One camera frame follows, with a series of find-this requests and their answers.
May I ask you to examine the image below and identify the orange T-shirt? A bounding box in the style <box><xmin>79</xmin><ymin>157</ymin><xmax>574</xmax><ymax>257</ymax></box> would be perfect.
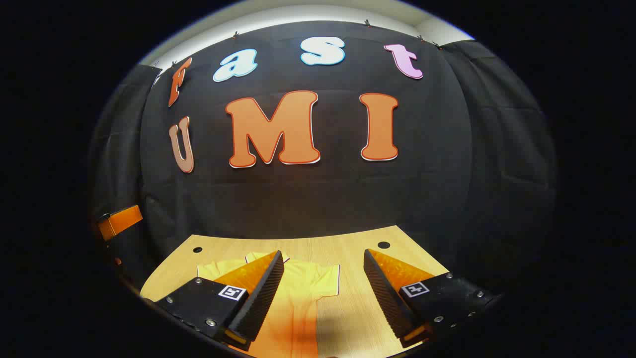
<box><xmin>197</xmin><ymin>252</ymin><xmax>341</xmax><ymax>358</ymax></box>

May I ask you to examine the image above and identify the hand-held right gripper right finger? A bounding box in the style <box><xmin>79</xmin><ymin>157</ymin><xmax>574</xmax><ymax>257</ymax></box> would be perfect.
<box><xmin>363</xmin><ymin>249</ymin><xmax>502</xmax><ymax>349</ymax></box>

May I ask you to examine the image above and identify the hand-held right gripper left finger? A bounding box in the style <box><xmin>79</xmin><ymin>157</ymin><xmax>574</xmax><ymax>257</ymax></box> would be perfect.
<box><xmin>142</xmin><ymin>250</ymin><xmax>285</xmax><ymax>352</ymax></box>

